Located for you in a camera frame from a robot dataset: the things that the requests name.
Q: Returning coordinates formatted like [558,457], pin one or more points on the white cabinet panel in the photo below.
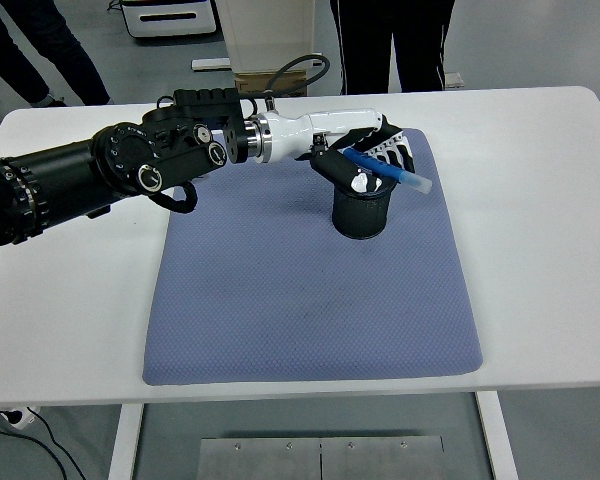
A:
[270,30]

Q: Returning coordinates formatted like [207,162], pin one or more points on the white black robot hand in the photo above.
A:
[330,125]

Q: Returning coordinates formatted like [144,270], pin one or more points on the white table leg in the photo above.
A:
[497,440]
[125,445]

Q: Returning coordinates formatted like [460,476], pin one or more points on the white furniture foot bar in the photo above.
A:
[210,63]

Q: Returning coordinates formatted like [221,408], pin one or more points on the white appliance with dark slot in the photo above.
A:
[170,22]

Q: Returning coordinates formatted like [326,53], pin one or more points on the grey floor socket plate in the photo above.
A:
[457,80]

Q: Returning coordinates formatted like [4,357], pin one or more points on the blue marker with clear cap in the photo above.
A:
[405,176]

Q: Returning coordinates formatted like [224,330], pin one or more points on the brown cardboard box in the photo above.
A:
[252,86]

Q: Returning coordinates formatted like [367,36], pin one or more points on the person in striped dark trousers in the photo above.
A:
[370,45]

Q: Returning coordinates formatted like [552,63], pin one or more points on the white power strip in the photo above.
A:
[22,417]

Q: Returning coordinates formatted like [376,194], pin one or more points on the blue-grey textured mat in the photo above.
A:
[305,310]

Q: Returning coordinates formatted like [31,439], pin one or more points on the black mesh pen holder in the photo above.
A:
[360,215]

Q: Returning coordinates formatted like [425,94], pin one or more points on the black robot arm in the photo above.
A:
[105,165]

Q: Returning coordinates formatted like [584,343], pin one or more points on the grey metal plate with screws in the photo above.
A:
[320,460]

